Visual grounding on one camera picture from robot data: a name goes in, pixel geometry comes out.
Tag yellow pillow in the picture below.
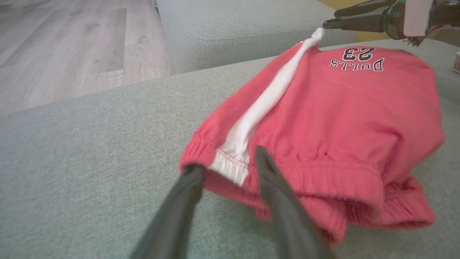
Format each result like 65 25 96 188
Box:
318 0 460 42

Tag red shorts with white stripe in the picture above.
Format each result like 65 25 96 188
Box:
179 28 445 247

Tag grey sofa back cushion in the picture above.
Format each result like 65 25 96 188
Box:
156 0 360 75

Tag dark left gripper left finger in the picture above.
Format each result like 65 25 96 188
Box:
129 164 208 259

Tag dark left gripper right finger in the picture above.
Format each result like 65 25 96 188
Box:
254 145 335 259

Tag grey sofa seat cushion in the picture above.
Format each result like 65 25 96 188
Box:
0 37 460 259

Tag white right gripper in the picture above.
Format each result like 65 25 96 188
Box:
322 0 434 40

